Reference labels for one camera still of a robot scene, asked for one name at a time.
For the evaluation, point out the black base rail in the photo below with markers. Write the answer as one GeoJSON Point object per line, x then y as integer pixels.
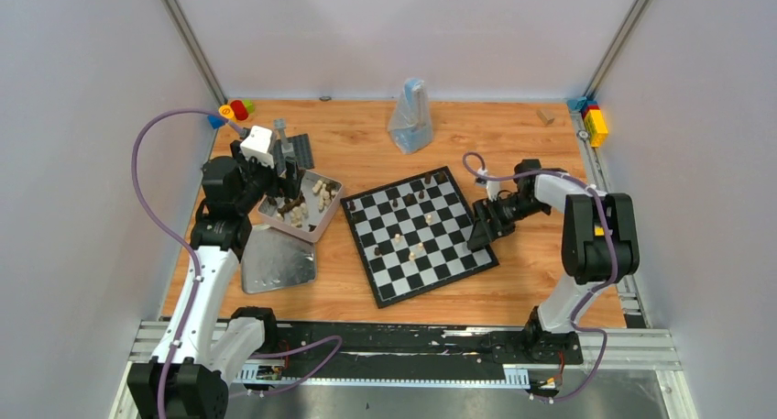
{"type": "Point", "coordinates": [364, 351]}

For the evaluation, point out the blue toy block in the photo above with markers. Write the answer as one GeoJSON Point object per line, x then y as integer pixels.
{"type": "Point", "coordinates": [216, 121]}

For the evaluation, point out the metal tin lid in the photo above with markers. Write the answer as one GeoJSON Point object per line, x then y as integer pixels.
{"type": "Point", "coordinates": [274, 260]}

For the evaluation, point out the pink metal tin box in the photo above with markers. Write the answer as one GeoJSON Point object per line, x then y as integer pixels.
{"type": "Point", "coordinates": [308, 216]}

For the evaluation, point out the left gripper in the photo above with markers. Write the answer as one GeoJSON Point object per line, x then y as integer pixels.
{"type": "Point", "coordinates": [279, 178]}

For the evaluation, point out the yellow lego brick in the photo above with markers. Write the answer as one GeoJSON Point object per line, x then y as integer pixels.
{"type": "Point", "coordinates": [596, 127]}

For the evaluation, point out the yellow round toy block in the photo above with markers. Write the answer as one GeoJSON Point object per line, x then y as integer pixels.
{"type": "Point", "coordinates": [227, 113]}

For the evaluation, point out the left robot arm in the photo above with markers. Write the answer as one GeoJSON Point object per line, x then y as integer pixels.
{"type": "Point", "coordinates": [189, 374]}

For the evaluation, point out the red round toy block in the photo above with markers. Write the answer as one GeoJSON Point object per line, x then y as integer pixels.
{"type": "Point", "coordinates": [239, 110]}

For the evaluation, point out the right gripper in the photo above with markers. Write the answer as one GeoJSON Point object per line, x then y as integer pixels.
{"type": "Point", "coordinates": [487, 226]}

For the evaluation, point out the dark grey lego baseplate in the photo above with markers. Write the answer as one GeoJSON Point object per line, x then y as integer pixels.
{"type": "Point", "coordinates": [302, 151]}

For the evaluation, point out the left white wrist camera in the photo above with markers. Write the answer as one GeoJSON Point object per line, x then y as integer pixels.
{"type": "Point", "coordinates": [257, 146]}

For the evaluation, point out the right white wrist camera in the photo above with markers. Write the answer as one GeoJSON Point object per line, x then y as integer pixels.
{"type": "Point", "coordinates": [492, 187]}

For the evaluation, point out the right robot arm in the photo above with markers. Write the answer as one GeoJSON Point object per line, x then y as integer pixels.
{"type": "Point", "coordinates": [599, 247]}

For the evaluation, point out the small wooden block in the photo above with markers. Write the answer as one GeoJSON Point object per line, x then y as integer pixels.
{"type": "Point", "coordinates": [546, 116]}

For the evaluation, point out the plastic bag with blue item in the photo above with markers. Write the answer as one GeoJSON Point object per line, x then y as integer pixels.
{"type": "Point", "coordinates": [410, 126]}

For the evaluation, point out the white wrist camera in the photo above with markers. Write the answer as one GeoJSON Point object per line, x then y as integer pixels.
{"type": "Point", "coordinates": [492, 187]}
{"type": "Point", "coordinates": [257, 146]}

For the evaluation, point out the black white chessboard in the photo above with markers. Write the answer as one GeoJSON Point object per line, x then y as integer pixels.
{"type": "Point", "coordinates": [432, 214]}

